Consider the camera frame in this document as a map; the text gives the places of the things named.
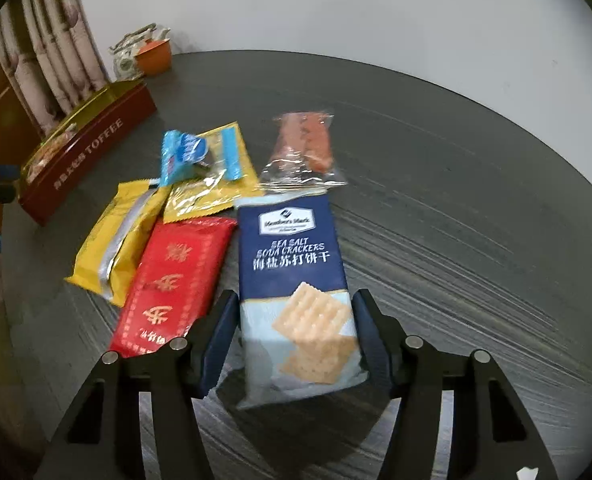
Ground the orange tea cup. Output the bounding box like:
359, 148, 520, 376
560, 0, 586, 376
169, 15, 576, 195
134, 40, 173, 77

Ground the beige patterned curtain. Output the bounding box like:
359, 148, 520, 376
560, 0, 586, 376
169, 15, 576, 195
0, 0, 111, 136

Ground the red rectangular tin box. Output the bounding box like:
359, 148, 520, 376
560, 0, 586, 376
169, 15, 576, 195
18, 80, 157, 226

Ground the brown wooden furniture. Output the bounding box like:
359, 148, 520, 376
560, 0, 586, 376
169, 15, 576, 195
0, 45, 44, 163

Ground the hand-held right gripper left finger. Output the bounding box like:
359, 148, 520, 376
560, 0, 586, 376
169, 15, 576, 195
36, 290, 240, 480

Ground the small light blue snack packet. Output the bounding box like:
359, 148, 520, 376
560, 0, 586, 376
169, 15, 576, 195
160, 130, 211, 187

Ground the dark blue cracker packet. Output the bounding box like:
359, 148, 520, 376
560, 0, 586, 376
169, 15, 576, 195
233, 194, 369, 409

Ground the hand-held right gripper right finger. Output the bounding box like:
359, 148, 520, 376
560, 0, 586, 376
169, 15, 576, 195
351, 289, 559, 480

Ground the patterned ceramic teapot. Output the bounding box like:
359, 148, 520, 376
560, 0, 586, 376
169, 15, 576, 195
108, 23, 171, 81

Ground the red snack packet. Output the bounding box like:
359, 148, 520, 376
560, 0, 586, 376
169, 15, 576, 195
108, 216, 237, 358

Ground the large yellow snack packet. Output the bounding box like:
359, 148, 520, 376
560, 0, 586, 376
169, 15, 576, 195
64, 180, 174, 307

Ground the small yellow snack packet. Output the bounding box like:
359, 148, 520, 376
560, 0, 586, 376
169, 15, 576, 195
162, 121, 265, 224

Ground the clear packet of orange sausages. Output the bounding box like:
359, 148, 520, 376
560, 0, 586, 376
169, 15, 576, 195
258, 112, 347, 192

